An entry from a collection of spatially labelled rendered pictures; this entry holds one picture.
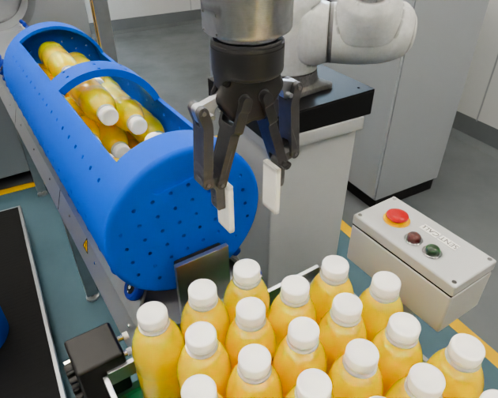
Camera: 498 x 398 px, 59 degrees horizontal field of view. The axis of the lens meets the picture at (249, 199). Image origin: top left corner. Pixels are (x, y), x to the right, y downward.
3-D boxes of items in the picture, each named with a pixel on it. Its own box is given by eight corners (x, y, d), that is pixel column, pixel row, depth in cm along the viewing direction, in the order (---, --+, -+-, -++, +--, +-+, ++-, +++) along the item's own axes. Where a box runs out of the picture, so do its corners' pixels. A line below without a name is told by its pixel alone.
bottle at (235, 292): (263, 335, 79) (266, 258, 68) (271, 370, 73) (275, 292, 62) (224, 339, 78) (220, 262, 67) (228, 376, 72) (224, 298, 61)
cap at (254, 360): (251, 347, 55) (251, 339, 54) (277, 366, 53) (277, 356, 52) (231, 369, 53) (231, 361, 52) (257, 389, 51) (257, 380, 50)
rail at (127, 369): (315, 275, 84) (317, 264, 82) (318, 278, 84) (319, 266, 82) (109, 381, 66) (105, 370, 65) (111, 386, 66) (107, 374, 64)
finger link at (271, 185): (262, 159, 56) (267, 158, 57) (262, 204, 60) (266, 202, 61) (276, 170, 54) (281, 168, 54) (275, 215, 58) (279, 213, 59)
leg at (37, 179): (46, 190, 274) (15, 94, 237) (48, 195, 270) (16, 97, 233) (36, 193, 271) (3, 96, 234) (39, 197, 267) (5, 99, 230)
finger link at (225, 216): (233, 185, 51) (228, 188, 51) (235, 232, 55) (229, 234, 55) (220, 174, 53) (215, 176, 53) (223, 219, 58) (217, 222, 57)
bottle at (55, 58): (58, 37, 124) (77, 55, 111) (68, 61, 129) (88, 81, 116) (33, 45, 121) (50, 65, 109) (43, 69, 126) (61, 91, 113)
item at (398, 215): (395, 210, 76) (397, 204, 75) (412, 221, 73) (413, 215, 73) (380, 217, 74) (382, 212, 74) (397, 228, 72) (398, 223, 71)
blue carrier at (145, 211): (115, 96, 147) (84, 8, 129) (267, 243, 88) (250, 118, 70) (29, 129, 137) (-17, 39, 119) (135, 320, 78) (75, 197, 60)
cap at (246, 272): (258, 267, 66) (258, 258, 65) (262, 287, 63) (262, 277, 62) (232, 270, 66) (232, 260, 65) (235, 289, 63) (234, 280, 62)
